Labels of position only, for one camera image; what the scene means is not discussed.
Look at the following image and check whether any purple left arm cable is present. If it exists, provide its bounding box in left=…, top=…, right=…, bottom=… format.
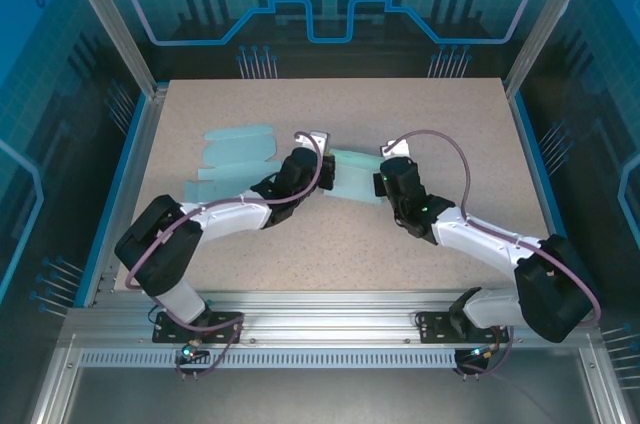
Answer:
left=124, top=131, right=321, bottom=383

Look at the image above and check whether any blue table edge strip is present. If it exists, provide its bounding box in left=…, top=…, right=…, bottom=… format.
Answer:
left=73, top=92, right=154, bottom=309

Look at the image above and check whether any aluminium frame post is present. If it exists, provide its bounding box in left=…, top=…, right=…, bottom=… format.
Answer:
left=53, top=0, right=170, bottom=101
left=503, top=0, right=601, bottom=98

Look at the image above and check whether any aluminium frame rail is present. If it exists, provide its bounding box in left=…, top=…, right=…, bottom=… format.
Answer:
left=58, top=288, right=601, bottom=349

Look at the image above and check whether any light blue paper box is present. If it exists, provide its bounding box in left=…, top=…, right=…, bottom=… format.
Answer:
left=323, top=146, right=396, bottom=206
left=182, top=124, right=287, bottom=201

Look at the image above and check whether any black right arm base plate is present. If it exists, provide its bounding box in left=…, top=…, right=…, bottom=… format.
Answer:
left=415, top=310, right=506, bottom=345

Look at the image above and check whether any slotted metal cable duct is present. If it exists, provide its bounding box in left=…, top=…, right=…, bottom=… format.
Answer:
left=78, top=349, right=460, bottom=368

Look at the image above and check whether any aluminium side rail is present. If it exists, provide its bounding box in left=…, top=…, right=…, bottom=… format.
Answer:
left=84, top=86, right=169, bottom=308

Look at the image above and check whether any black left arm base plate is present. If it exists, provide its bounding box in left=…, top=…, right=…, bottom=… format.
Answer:
left=151, top=310, right=246, bottom=345

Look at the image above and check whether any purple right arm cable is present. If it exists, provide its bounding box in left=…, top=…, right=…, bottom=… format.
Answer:
left=384, top=129, right=601, bottom=380

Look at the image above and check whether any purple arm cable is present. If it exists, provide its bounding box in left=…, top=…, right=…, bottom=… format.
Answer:
left=384, top=129, right=601, bottom=380
left=124, top=131, right=321, bottom=383

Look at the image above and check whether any small connector with green light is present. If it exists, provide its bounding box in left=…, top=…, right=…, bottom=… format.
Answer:
left=459, top=343, right=501, bottom=363
left=175, top=341, right=211, bottom=365

